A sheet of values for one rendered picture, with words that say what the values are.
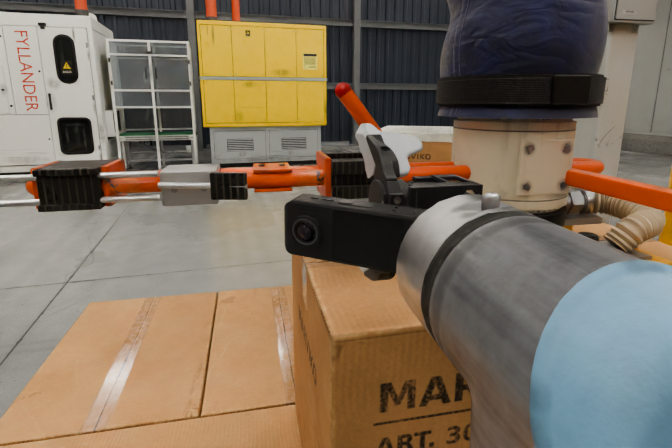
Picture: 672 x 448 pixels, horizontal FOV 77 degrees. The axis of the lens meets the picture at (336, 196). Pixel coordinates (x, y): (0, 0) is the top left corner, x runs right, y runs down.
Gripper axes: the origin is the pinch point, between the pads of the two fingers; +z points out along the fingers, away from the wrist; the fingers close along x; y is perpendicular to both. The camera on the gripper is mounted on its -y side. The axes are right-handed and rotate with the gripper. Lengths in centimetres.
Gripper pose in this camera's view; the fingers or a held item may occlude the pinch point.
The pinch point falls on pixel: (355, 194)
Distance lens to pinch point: 46.7
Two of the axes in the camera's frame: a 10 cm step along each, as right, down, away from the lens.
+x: 0.0, -9.8, -2.2
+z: -1.9, -2.2, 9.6
